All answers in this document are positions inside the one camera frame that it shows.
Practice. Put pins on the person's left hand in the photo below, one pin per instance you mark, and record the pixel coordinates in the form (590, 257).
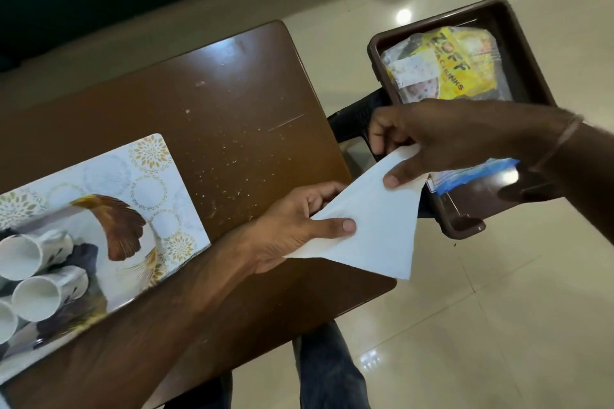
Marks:
(283, 226)

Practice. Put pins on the person's right hand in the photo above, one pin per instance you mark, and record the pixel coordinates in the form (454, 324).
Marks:
(460, 135)

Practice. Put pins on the person's right thumb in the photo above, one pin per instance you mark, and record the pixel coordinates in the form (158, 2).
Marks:
(405, 169)

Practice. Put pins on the person's left thumb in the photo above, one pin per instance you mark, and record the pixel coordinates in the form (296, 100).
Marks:
(336, 227)

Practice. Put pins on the white paper napkin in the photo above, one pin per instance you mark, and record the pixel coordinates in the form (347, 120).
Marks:
(374, 226)

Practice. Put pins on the person's left forearm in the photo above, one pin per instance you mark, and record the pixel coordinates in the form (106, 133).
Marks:
(144, 317)

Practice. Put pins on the person's right forearm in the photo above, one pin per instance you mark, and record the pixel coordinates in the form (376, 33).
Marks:
(585, 169)

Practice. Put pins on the blue plastic packet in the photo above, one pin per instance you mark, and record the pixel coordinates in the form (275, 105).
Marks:
(479, 174)

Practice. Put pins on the yellow snack packet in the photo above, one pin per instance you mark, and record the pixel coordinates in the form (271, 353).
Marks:
(455, 63)

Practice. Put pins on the person's blue jeans leg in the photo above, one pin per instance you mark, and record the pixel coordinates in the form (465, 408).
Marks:
(328, 370)

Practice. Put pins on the brown wooden table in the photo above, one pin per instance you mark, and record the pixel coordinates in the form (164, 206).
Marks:
(240, 102)

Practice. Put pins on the brown plastic tray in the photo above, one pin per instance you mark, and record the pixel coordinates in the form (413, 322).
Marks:
(523, 63)

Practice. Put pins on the white gold floral serving tray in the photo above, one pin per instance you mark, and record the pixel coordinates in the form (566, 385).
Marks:
(144, 174)

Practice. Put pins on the white plate brown feather print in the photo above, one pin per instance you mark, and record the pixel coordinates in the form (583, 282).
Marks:
(124, 231)

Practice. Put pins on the white ceramic cup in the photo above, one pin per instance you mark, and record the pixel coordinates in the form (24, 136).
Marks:
(43, 296)
(29, 253)
(5, 322)

